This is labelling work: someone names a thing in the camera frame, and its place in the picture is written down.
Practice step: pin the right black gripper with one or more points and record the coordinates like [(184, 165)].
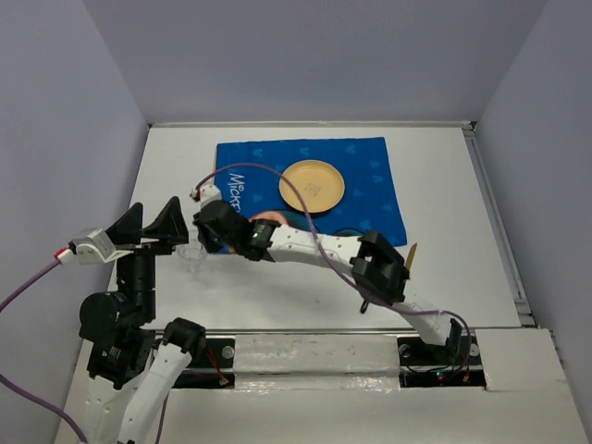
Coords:
[(211, 243)]

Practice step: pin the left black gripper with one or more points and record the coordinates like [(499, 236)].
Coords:
[(170, 223)]

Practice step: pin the clear drinking glass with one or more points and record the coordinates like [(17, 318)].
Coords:
[(191, 256)]

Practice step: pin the blue cartoon placemat cloth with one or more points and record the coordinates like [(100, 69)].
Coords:
[(249, 174)]

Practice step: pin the tan round plate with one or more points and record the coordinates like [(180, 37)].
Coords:
[(320, 185)]

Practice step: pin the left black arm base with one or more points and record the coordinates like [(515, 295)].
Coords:
[(213, 369)]

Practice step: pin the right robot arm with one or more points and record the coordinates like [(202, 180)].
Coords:
[(376, 269)]

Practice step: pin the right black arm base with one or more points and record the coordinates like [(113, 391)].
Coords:
[(421, 369)]

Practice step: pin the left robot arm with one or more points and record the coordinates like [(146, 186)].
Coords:
[(130, 369)]

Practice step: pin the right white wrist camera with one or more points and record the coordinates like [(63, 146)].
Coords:
[(206, 194)]

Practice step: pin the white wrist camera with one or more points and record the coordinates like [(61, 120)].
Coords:
[(206, 194), (91, 247)]

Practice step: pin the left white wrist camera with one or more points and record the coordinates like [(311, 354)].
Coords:
[(91, 247)]

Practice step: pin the gold knife dark handle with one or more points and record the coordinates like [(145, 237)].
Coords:
[(409, 260)]

